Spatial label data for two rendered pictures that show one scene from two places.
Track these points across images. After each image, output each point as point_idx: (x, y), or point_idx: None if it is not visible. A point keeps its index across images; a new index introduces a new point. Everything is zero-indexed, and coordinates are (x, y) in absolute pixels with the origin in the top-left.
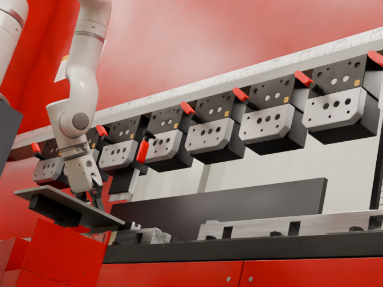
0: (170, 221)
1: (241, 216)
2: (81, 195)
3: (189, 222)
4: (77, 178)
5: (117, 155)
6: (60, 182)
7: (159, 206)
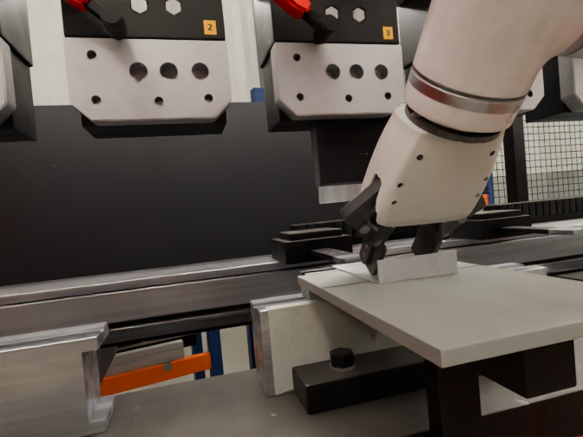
0: (96, 153)
1: (265, 146)
2: (372, 225)
3: (152, 156)
4: (449, 192)
5: (361, 85)
6: (5, 133)
7: (45, 123)
